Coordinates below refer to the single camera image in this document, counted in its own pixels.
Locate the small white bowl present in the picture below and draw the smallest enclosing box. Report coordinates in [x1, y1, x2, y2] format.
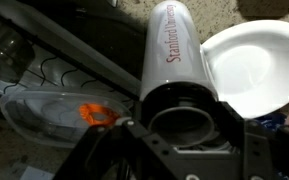
[202, 20, 289, 119]

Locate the white Stanford flask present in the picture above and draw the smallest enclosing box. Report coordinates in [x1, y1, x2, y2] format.
[140, 0, 219, 148]

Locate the clear container with orange lid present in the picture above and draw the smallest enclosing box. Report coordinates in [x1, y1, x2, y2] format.
[0, 87, 131, 148]

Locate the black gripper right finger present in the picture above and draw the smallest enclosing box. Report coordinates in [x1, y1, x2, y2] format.
[217, 102, 289, 180]

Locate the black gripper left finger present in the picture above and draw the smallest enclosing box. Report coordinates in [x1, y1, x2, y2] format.
[53, 121, 181, 180]

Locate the black wire dish rack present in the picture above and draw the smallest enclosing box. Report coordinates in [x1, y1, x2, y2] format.
[0, 0, 140, 100]

